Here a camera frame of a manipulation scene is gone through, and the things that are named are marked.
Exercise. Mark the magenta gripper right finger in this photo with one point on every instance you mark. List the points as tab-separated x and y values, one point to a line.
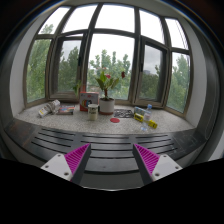
152	166

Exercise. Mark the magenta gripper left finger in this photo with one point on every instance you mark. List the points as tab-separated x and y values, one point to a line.
70	166

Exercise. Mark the clear plastic water bottle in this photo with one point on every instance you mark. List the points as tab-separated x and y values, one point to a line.
146	118

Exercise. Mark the dark slatted radiator cover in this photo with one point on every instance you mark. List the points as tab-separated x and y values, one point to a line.
109	153

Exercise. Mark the yellow small box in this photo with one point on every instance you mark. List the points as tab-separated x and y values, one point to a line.
152	124

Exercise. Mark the yellow box behind bottle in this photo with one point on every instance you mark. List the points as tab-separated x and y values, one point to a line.
138	117

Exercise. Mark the colourful flat book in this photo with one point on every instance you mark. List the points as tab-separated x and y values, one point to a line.
66	110

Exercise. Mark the light blue packet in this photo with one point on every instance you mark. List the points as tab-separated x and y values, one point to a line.
139	110

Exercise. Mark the red round coaster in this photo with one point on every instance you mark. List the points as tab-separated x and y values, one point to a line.
114	120

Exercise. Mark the white paper cup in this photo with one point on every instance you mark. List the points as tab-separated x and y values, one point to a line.
92	112

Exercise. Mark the black patterned mat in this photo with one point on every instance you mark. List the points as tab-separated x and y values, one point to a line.
123	113

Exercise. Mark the wrapped white package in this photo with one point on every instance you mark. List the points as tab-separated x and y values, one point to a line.
51	107

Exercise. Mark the red cardboard box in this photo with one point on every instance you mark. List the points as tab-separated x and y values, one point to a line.
87	98

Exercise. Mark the white plant pot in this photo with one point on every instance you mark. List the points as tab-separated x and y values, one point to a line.
106	106

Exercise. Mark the green potted plant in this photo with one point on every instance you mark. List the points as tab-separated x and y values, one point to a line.
106	82

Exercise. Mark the bay window frame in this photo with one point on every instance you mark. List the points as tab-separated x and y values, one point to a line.
147	51

